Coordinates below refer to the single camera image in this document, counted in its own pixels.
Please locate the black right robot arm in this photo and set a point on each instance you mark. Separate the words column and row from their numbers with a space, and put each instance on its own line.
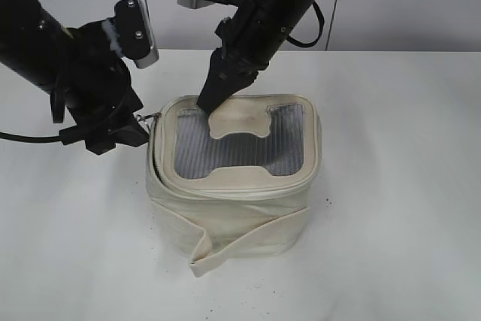
column 286, row 15

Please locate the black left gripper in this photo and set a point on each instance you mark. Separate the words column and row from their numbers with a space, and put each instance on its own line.
column 98, row 94

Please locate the cream bag with mesh lid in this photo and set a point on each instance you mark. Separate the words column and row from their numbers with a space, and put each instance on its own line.
column 234, row 183

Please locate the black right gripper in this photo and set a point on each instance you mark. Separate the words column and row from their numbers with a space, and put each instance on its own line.
column 246, row 49

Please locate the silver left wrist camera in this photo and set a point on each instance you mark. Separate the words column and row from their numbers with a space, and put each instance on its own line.
column 134, row 34

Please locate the metal zipper pull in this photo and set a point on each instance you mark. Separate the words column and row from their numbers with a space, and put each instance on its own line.
column 146, row 118

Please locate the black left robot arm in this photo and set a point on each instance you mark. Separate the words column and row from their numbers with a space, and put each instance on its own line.
column 37, row 47

